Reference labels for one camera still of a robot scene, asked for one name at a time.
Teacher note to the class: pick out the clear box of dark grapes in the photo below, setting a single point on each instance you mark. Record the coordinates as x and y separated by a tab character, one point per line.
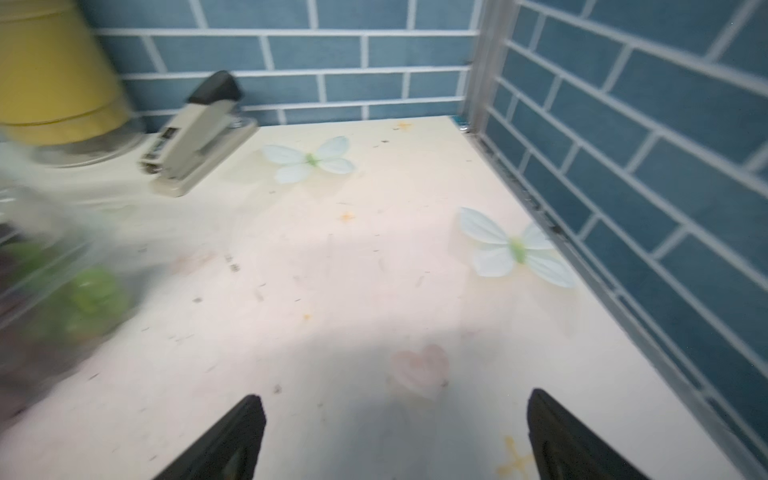
61	294

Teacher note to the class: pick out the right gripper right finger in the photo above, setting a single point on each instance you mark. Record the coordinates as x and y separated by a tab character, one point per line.
565	448

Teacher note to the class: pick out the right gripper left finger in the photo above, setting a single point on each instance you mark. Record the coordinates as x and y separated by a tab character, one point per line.
227	450

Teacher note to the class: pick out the yellow pen cup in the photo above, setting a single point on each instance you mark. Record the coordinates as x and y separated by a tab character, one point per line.
61	100

